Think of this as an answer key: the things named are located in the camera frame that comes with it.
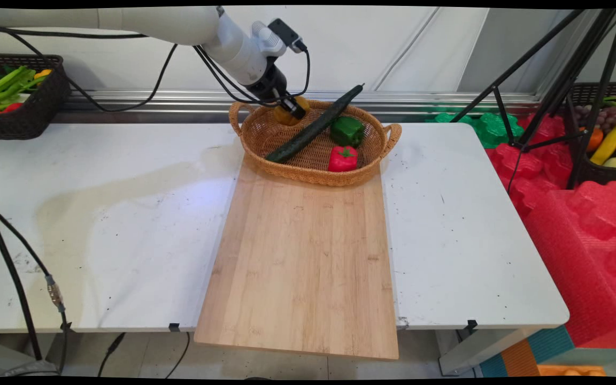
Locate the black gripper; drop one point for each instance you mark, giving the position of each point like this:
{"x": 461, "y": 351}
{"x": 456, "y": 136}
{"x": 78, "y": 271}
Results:
{"x": 266, "y": 83}

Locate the brown potato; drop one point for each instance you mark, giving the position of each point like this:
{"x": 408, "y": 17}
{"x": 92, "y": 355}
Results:
{"x": 285, "y": 117}

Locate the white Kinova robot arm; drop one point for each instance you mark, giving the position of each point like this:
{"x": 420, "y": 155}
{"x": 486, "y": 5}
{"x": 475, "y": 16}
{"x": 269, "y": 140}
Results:
{"x": 153, "y": 24}

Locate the long dark green cucumber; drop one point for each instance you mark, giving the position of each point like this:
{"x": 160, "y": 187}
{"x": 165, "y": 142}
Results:
{"x": 313, "y": 128}

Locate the green bell pepper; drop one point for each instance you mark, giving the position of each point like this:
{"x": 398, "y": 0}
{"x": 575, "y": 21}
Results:
{"x": 346, "y": 131}

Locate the red bell pepper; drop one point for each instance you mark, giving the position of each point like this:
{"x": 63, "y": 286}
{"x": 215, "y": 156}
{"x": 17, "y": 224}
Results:
{"x": 343, "y": 159}

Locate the wooden cutting board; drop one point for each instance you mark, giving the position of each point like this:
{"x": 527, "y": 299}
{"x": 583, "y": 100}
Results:
{"x": 302, "y": 256}

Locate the green foam mat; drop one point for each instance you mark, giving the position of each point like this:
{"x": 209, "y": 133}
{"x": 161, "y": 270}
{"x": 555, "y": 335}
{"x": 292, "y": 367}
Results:
{"x": 492, "y": 128}

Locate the small orange pepper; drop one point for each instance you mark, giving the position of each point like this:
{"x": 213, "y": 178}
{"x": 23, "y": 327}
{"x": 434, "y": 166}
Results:
{"x": 43, "y": 74}

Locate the dark woven vegetable basket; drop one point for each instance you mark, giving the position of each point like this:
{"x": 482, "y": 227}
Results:
{"x": 40, "y": 107}

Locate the black table clip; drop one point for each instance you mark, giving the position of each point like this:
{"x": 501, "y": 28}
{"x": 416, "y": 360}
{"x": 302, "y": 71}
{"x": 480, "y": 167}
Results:
{"x": 471, "y": 324}
{"x": 174, "y": 326}
{"x": 66, "y": 326}

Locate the small red vegetable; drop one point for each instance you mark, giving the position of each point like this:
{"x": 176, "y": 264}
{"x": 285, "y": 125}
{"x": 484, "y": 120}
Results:
{"x": 13, "y": 107}

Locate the black tripod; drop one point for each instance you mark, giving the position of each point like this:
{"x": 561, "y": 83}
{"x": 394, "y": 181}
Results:
{"x": 570, "y": 80}

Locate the green celery stalks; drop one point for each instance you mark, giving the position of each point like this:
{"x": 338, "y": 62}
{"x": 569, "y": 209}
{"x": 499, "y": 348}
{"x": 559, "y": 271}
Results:
{"x": 6, "y": 85}

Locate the orange fruit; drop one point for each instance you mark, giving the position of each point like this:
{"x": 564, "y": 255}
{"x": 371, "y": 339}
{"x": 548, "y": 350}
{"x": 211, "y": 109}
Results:
{"x": 595, "y": 140}

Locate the white table leg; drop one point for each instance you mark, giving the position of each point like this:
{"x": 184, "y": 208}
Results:
{"x": 479, "y": 350}

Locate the purple grapes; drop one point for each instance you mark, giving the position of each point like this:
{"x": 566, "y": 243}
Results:
{"x": 605, "y": 118}

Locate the dark woven fruit basket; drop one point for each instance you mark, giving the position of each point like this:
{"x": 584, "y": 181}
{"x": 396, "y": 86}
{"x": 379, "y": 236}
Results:
{"x": 602, "y": 174}

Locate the yellow banana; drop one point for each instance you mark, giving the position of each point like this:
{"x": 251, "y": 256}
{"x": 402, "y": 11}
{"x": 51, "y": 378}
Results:
{"x": 607, "y": 145}

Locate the red foam mat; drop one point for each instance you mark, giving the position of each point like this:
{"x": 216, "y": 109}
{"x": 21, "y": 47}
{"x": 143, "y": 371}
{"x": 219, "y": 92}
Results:
{"x": 580, "y": 240}

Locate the blue orange foam tile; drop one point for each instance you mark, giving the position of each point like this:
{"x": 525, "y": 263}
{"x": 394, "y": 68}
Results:
{"x": 548, "y": 347}

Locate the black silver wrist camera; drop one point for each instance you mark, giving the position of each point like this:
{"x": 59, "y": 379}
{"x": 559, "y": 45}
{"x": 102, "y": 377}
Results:
{"x": 286, "y": 33}

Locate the metal wall rail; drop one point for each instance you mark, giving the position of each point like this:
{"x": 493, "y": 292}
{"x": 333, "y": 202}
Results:
{"x": 179, "y": 101}

